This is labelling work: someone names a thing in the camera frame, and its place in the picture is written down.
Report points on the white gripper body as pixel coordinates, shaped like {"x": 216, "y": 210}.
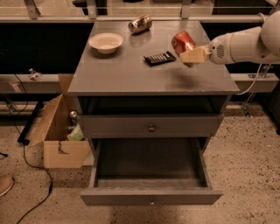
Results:
{"x": 219, "y": 50}

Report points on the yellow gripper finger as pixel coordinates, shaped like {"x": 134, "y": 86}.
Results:
{"x": 197, "y": 55}

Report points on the red coke can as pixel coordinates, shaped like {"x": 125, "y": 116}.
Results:
{"x": 182, "y": 42}

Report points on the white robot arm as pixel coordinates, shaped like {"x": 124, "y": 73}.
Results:
{"x": 260, "y": 45}

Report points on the grey wooden drawer cabinet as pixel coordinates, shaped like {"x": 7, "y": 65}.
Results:
{"x": 122, "y": 83}

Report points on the gold and silver can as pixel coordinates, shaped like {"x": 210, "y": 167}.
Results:
{"x": 140, "y": 24}

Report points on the closed grey top drawer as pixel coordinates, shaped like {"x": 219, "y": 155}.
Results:
{"x": 149, "y": 126}

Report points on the open grey middle drawer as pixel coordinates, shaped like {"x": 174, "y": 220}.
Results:
{"x": 149, "y": 171}

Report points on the white ceramic bowl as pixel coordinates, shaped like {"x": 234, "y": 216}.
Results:
{"x": 106, "y": 43}

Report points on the metal bottle in box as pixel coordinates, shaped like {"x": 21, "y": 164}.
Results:
{"x": 74, "y": 119}

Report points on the green and white packet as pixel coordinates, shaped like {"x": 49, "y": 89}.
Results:
{"x": 76, "y": 134}

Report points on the small clear plastic object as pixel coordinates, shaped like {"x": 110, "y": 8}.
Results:
{"x": 35, "y": 76}

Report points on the cardboard box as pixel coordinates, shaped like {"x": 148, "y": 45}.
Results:
{"x": 52, "y": 130}

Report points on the black metal stand leg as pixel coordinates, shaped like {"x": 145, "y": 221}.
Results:
{"x": 22, "y": 137}

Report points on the brown shoe tip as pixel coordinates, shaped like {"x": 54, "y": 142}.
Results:
{"x": 6, "y": 183}

